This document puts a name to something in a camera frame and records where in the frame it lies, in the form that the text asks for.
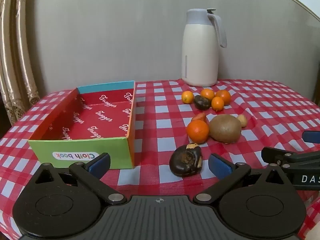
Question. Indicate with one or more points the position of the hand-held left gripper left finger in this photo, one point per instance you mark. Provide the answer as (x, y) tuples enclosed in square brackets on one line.
[(100, 164)]

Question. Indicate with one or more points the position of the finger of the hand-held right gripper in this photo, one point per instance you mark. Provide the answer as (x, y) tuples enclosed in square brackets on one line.
[(275, 155), (311, 137)]

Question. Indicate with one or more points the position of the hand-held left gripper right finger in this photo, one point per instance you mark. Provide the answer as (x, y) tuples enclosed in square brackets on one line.
[(220, 166)]

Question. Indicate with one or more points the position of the colourful cardboard box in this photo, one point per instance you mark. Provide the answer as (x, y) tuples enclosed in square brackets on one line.
[(75, 152)]

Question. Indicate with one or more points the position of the dark shrivelled fruit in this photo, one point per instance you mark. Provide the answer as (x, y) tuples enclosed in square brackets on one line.
[(185, 161)]

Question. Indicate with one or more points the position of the brown kiwi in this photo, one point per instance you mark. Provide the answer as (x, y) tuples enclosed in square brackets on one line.
[(225, 128)]

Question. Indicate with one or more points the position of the large deep orange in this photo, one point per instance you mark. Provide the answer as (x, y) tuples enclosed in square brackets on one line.
[(198, 130)]

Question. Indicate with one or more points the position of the small yellowish fruit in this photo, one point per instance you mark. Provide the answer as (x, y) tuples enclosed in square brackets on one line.
[(242, 120)]

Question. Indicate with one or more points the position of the small red fruit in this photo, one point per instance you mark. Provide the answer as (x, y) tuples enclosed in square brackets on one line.
[(200, 116)]

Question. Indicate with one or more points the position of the small orange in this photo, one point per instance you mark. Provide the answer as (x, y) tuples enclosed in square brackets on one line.
[(187, 96), (224, 96), (217, 103), (207, 94)]

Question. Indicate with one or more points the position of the dark round fruit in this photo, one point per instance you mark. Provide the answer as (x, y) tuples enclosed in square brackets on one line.
[(202, 103)]

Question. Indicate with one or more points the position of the red checked tablecloth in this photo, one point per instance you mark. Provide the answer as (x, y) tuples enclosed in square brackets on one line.
[(155, 130)]

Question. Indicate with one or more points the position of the cream thermos jug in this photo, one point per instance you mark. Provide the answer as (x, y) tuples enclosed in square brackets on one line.
[(200, 52)]

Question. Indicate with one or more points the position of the beige satin curtain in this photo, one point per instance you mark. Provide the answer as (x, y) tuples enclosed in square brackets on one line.
[(15, 60)]

